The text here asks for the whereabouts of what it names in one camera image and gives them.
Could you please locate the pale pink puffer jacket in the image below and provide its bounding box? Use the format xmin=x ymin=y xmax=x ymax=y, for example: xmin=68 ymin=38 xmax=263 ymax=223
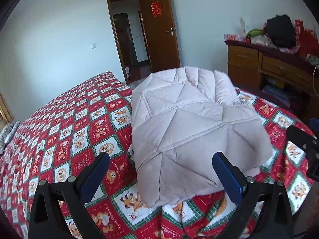
xmin=131 ymin=66 xmax=272 ymax=207

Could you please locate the black clothes pile on dresser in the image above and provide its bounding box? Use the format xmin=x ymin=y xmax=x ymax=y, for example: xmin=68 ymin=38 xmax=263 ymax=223
xmin=265 ymin=15 xmax=296 ymax=49

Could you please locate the brown wooden dresser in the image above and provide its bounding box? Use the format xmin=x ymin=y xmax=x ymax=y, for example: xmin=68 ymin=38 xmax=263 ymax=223
xmin=225 ymin=40 xmax=318 ymax=122

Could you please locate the grey striped pillow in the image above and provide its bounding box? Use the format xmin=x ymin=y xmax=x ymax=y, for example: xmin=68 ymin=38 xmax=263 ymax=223
xmin=0 ymin=121 xmax=21 ymax=155

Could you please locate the red gift bag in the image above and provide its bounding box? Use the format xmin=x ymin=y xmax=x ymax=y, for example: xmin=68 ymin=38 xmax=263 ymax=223
xmin=294 ymin=20 xmax=318 ymax=58

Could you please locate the red checkered bed quilt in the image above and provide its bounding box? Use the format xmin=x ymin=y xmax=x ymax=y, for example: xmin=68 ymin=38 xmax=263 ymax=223
xmin=0 ymin=71 xmax=317 ymax=239

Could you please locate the cream wooden headboard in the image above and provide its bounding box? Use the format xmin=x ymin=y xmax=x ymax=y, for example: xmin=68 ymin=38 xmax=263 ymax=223
xmin=0 ymin=94 xmax=14 ymax=130

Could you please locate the green item on dresser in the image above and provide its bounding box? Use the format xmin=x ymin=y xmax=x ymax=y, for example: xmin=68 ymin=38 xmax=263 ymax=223
xmin=245 ymin=29 xmax=265 ymax=39

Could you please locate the brown wooden door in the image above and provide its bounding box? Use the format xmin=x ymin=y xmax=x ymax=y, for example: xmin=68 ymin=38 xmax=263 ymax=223
xmin=140 ymin=0 xmax=180 ymax=72

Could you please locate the red double happiness sticker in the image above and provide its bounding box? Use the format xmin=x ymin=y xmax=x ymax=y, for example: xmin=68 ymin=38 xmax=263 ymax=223
xmin=150 ymin=1 xmax=163 ymax=17

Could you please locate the silver door handle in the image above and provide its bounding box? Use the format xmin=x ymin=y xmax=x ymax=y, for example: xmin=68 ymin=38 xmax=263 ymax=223
xmin=166 ymin=28 xmax=174 ymax=37

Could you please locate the dark brown door frame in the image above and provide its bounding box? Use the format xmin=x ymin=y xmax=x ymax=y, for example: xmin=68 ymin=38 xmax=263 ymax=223
xmin=106 ymin=0 xmax=153 ymax=85

